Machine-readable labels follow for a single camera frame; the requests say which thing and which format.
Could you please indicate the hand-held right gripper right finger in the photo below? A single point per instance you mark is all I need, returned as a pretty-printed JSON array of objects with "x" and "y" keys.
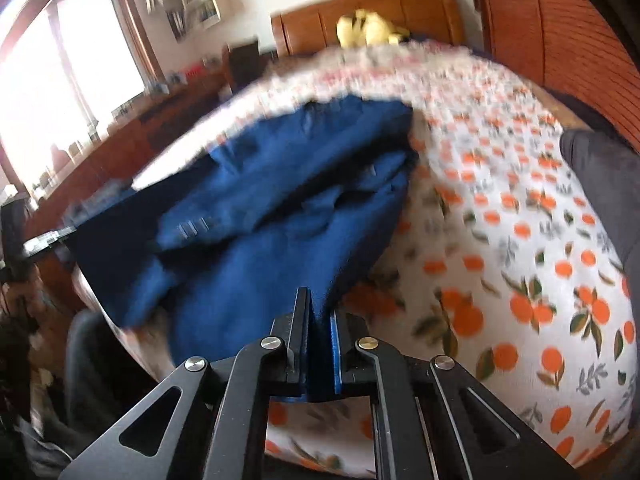
[{"x": 400, "y": 400}]

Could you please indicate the wooden bed with orange-print sheet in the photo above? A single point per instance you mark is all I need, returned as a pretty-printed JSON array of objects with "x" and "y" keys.
[{"x": 500, "y": 240}]

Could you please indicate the long wooden desk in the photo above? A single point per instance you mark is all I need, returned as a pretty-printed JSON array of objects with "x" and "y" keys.
[{"x": 125, "y": 145}]

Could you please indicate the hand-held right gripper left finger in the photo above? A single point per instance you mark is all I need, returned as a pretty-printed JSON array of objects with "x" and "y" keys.
[{"x": 240, "y": 400}]

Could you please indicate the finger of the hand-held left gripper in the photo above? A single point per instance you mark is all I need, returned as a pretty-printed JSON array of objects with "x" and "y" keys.
[{"x": 50, "y": 240}]

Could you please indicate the wooden louvred wardrobe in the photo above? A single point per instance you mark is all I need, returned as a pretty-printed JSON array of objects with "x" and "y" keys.
[{"x": 550, "y": 25}]

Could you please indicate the dark cloth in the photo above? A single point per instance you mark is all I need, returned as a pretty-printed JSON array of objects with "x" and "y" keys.
[{"x": 100, "y": 375}]

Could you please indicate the wooden framed window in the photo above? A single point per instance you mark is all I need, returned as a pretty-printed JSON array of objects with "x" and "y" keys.
[{"x": 75, "y": 70}]

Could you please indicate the blue blazer jacket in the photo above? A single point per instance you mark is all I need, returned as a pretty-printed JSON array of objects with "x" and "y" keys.
[{"x": 260, "y": 220}]

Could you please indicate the yellow plush toy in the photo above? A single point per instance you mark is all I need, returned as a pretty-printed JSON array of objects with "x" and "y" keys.
[{"x": 367, "y": 27}]

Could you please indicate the wooden chair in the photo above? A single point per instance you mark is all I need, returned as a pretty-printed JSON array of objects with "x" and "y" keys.
[{"x": 247, "y": 65}]

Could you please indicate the floral blanket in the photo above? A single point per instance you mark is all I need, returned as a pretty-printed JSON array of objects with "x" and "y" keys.
[{"x": 400, "y": 62}]

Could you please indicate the white wall shelf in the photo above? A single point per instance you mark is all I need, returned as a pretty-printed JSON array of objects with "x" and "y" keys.
[{"x": 197, "y": 2}]

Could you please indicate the grey cloth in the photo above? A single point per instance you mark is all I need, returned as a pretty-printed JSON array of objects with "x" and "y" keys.
[{"x": 607, "y": 190}]

